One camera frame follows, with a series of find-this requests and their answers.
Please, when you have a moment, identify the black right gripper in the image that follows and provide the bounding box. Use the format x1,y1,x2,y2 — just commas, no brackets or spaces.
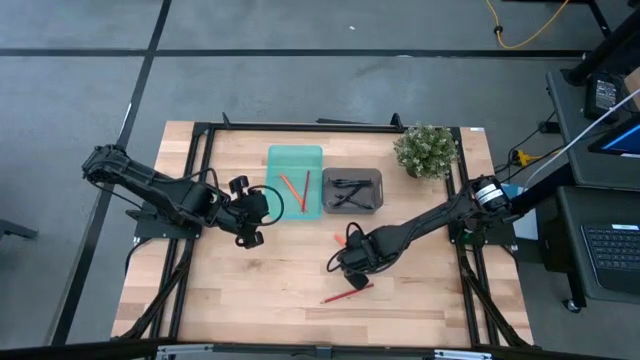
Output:
339,227,401,291

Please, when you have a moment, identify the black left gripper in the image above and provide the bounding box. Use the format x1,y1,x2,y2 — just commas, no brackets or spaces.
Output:
214,174,271,250

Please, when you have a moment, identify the translucent teal plastic bin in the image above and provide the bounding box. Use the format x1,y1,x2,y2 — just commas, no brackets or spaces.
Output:
264,144,325,222

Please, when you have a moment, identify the translucent grey plastic bin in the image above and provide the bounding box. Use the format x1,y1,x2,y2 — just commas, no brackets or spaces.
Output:
321,167,385,216

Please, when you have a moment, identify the potted green plant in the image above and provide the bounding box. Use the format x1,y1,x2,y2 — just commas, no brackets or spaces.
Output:
393,123,460,180

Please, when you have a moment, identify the white and blue box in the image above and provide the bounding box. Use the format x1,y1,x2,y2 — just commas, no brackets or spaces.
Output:
504,183,539,242

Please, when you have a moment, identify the black metal beam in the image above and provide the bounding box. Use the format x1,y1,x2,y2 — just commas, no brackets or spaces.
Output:
564,9,640,86
507,164,576,217

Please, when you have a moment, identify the dark furniture foot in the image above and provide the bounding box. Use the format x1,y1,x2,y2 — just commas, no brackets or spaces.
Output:
0,218,40,241

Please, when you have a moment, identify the dark grey side desk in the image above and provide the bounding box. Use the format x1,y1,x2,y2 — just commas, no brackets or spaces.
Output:
544,67,640,314

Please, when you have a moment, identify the monitor with blue screen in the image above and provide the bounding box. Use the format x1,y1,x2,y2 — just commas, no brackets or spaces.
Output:
587,112,640,159

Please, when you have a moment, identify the black power brick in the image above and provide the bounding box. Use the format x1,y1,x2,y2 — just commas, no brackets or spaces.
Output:
583,69,625,121

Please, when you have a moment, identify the cardboard box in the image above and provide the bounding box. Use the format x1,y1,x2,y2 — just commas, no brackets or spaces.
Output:
623,67,640,111

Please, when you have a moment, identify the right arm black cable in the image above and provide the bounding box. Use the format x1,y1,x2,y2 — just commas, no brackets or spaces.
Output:
326,222,366,275

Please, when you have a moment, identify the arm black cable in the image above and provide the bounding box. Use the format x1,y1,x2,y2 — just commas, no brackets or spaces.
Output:
326,222,366,275
248,184,285,227

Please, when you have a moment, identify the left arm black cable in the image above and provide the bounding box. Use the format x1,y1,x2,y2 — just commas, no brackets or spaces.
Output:
248,184,285,227

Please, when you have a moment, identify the black aluminium table frame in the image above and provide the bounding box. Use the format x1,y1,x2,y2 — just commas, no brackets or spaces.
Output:
0,112,640,360

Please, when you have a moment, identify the silver frame bracket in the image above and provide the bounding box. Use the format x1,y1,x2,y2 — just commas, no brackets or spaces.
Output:
433,349,494,360
156,343,215,360

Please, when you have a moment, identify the white cable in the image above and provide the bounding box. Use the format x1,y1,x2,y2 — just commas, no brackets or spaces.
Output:
522,88,640,191

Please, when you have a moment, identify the yellow extension cable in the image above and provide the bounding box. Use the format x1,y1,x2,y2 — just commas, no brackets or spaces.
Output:
485,0,571,50

